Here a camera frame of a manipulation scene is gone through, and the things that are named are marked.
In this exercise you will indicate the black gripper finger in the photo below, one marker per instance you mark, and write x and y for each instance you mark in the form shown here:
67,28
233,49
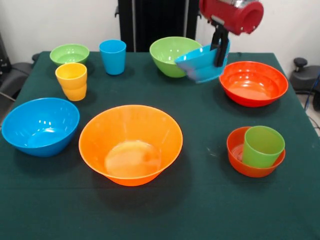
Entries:
215,41
221,50

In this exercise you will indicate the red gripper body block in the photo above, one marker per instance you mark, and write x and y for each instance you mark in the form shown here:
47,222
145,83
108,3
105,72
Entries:
232,17

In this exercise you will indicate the small blue bowl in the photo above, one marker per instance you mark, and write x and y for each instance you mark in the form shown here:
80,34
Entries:
200,67

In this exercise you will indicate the green cup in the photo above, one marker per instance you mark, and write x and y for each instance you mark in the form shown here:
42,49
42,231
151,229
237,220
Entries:
260,155

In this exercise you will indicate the small red bowl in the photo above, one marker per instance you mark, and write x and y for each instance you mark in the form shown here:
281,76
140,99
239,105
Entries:
246,168

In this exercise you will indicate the wide red bowl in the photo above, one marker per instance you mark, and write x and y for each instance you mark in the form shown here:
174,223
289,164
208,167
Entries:
257,82

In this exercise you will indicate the large green bowl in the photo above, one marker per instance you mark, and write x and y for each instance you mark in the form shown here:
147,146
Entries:
167,52

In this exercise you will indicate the blue cup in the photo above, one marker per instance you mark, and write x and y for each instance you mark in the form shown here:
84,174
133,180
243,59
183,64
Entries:
112,62

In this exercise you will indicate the large orange bowl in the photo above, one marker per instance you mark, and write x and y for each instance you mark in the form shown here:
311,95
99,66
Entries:
120,130

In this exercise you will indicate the small green bowl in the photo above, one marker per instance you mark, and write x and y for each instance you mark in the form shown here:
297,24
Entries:
67,58

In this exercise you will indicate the yellow cup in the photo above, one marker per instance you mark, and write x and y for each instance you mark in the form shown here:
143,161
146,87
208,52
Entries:
73,90

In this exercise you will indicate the dark green table cloth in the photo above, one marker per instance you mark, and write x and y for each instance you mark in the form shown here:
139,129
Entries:
225,200

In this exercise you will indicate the large blue bowl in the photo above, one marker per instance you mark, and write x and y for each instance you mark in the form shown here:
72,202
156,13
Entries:
40,135

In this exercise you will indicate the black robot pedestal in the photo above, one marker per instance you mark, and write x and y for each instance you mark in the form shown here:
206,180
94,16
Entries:
160,20

